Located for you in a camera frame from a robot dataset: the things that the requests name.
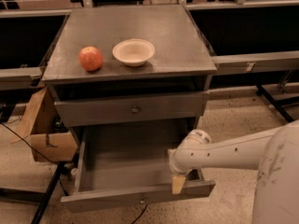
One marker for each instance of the white paper bowl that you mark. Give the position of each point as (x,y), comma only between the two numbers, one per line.
(133,52)

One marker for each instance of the brown cardboard box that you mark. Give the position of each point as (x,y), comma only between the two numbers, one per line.
(37,124)

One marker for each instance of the grey rail left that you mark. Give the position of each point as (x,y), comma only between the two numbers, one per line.
(20,78)

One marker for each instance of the grey drawer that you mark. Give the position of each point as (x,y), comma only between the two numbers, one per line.
(132,108)
(125,164)

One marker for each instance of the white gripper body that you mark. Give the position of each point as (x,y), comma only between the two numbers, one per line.
(179,165)

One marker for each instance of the grey top drawer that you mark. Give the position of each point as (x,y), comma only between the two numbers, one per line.
(132,108)

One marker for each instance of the grey rail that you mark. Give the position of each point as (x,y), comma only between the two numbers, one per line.
(20,78)
(257,62)

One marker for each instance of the red apple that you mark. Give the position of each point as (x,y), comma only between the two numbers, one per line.
(90,58)

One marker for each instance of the grey rail right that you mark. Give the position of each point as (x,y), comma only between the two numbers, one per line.
(257,62)

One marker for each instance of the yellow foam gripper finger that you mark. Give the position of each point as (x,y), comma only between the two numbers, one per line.
(177,183)

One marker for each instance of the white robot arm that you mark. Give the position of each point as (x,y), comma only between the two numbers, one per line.
(273,153)

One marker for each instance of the small white bottle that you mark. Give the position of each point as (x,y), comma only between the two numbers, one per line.
(74,171)

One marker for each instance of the grey wooden drawer cabinet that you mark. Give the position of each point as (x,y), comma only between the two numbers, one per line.
(181,62)

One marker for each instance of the black metal stand leg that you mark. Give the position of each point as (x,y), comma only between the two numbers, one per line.
(47,195)

